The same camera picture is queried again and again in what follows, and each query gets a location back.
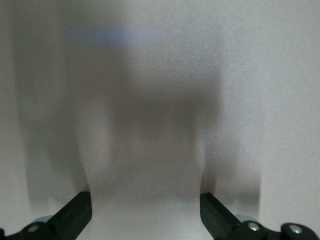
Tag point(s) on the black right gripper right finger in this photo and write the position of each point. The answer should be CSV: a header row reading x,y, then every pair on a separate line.
x,y
217,217

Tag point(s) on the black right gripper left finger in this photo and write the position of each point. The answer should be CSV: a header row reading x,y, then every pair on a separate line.
x,y
75,215

